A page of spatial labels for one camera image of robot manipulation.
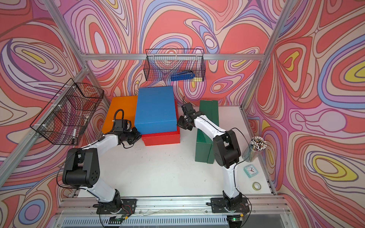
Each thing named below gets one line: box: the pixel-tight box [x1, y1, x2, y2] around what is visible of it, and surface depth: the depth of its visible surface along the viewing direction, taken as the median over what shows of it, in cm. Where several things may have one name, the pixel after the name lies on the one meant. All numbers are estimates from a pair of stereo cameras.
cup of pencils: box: [241, 135, 268, 163], surface depth 79 cm
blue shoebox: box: [134, 85, 178, 135], surface depth 90 cm
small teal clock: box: [243, 164, 260, 179], surface depth 85 cm
